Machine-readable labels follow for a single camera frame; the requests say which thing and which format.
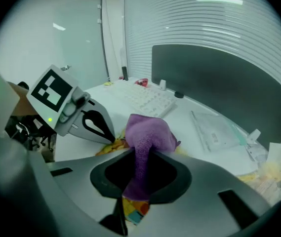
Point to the white folded paper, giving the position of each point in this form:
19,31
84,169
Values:
278,154

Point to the frosted glass door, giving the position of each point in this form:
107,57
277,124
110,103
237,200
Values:
44,33

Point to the black round puck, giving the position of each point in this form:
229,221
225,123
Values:
179,94

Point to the dark grey partition screen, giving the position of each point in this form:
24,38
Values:
216,83

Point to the white keyboard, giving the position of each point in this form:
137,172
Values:
150,100

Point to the small yellow note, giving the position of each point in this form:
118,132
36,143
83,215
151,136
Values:
108,83

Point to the black cylinder speaker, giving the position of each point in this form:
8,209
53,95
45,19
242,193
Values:
125,73

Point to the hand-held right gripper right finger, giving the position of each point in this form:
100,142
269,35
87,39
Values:
204,186

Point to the transparent document folder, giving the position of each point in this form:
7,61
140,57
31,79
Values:
216,130

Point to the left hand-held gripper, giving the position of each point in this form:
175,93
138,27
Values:
51,90

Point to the white striped blinds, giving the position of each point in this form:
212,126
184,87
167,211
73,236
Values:
179,21

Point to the black office chair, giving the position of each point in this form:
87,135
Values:
31,132

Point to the small white stand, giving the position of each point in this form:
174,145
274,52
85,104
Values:
254,136
163,85

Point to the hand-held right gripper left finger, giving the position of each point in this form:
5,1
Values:
76,186

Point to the clear plastic food bag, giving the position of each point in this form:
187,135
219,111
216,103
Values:
271,174

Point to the purple cloth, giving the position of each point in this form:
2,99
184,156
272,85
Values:
147,137

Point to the red round object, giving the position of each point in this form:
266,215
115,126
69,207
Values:
142,82

